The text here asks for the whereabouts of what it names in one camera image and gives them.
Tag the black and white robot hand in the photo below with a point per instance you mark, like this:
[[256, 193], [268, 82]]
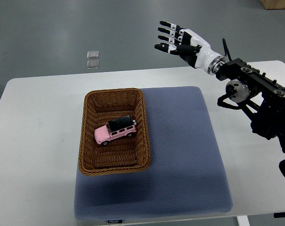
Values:
[[189, 46]]

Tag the pink toy car black roof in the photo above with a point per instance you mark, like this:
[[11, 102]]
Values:
[[123, 126]]

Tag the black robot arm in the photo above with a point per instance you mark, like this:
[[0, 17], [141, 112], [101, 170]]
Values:
[[260, 98]]

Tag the brown wicker basket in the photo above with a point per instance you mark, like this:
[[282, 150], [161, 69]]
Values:
[[122, 155]]

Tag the upper metal floor plate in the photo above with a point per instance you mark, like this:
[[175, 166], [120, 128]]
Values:
[[92, 54]]

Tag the wooden box corner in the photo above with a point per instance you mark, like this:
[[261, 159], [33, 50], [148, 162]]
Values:
[[273, 4]]

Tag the blue-grey foam mat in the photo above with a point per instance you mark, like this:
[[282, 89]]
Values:
[[186, 175]]

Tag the white table leg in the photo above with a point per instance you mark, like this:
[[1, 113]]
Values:
[[243, 220]]

